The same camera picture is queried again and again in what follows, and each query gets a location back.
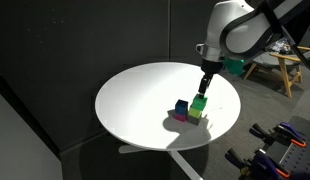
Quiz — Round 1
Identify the black orange clamp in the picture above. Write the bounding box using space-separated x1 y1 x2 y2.
249 122 306 147
225 149 291 180

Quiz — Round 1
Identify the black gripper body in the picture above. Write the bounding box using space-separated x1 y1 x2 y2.
201 59 223 82

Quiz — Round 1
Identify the blue building block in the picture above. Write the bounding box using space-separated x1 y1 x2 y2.
175 100 188 115

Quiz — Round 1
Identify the round white table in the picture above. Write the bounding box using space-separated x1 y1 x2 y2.
95 62 241 180

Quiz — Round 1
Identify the dark grey building block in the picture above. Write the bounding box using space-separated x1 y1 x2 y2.
187 116 200 126

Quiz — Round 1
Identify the black orange clamp upper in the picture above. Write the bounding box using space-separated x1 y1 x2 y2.
249 122 306 147

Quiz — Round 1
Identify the green building block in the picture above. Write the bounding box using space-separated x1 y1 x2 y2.
191 95 207 111

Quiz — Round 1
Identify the black orange clamp lower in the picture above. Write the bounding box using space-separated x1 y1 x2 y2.
225 149 291 180

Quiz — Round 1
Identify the yellow-green building block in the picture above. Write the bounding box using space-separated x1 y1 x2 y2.
188 107 202 119

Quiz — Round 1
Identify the pink building block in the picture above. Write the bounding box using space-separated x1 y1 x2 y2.
173 114 187 122

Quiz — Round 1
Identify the black perforated board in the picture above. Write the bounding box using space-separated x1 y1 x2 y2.
281 116 310 180

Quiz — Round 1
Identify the wooden chair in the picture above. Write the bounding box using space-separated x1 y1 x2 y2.
243 52 303 98

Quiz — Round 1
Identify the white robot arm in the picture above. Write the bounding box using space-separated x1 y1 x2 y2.
196 0 310 98

